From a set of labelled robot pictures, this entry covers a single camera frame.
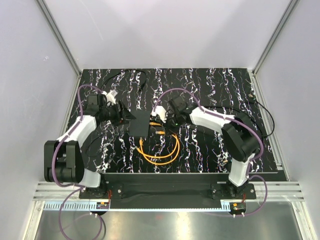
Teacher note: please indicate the black network switch box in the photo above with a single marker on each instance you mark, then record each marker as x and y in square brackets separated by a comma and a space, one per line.
[139, 127]

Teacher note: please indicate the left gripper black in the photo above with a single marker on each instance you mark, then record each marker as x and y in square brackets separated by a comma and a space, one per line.
[123, 116]

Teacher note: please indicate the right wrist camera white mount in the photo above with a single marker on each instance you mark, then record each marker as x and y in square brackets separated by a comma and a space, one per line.
[159, 111]

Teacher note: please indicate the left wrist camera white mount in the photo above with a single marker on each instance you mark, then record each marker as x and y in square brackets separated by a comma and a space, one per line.
[110, 96]

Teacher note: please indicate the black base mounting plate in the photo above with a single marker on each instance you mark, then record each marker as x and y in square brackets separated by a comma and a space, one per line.
[208, 185]

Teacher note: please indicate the aluminium frame rail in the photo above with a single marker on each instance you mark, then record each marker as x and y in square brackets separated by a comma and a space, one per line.
[276, 192]

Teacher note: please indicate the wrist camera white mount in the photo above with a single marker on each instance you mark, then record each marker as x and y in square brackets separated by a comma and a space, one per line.
[110, 96]
[159, 111]

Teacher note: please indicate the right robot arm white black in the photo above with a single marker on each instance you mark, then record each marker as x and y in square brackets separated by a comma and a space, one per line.
[240, 140]

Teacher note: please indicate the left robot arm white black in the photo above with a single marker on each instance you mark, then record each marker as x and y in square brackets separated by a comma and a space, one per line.
[63, 159]

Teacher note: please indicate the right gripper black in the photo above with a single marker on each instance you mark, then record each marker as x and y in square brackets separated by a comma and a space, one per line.
[168, 126]

